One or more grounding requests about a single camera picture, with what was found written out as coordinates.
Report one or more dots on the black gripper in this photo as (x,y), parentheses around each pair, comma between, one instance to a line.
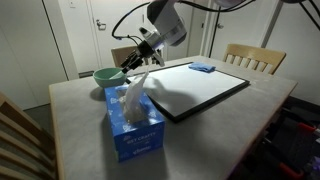
(145,51)

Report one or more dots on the mint-green bowl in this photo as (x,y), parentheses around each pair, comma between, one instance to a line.
(105,81)

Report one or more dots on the black-framed whiteboard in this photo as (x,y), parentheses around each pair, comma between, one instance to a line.
(200,87)

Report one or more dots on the brown wooden chair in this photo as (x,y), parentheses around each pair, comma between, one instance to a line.
(120,53)

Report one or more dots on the white tissue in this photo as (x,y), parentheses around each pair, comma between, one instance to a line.
(133,96)

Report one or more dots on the blue cloth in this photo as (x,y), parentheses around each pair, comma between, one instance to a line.
(201,67)

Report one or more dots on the blue tissue box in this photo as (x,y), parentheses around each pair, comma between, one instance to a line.
(140,136)

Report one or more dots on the white door with round knob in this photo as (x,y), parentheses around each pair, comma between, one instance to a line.
(243,26)

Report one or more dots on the light wooden chair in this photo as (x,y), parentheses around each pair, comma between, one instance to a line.
(253,51)
(16,128)

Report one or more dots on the white wall light switch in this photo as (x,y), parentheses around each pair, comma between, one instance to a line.
(72,3)

